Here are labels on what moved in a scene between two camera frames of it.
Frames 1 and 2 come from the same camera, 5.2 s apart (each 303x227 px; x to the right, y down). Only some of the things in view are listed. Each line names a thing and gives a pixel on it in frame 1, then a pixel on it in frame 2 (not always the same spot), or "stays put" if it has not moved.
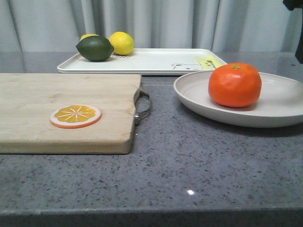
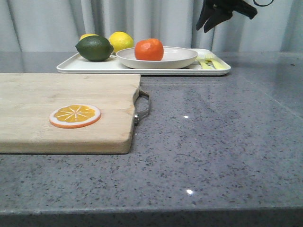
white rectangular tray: (145, 62) stays put
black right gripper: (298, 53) → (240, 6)
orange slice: (75, 116) stays put
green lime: (95, 48) stays put
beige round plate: (280, 102) → (173, 57)
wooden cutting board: (27, 100) stays put
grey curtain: (52, 26) stays put
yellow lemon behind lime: (85, 35) stays put
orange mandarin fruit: (235, 84) → (149, 49)
